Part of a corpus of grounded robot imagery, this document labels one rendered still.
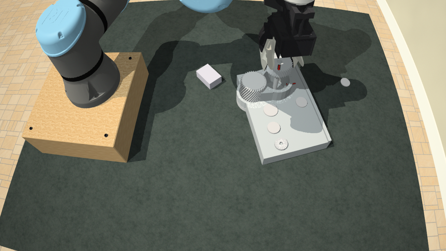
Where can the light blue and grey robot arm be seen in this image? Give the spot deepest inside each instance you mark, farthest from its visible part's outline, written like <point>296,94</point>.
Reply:
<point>69,33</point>

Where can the grey toothed gear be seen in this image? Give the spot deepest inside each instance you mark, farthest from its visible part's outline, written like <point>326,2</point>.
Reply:
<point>282,67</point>

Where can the white flat washer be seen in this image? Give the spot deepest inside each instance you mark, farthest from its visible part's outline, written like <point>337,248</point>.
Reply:
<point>284,144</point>

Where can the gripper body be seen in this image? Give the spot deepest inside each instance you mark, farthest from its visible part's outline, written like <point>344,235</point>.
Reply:
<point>293,30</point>

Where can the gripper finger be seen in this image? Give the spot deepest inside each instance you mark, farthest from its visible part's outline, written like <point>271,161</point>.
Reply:
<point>267,47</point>
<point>296,59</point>

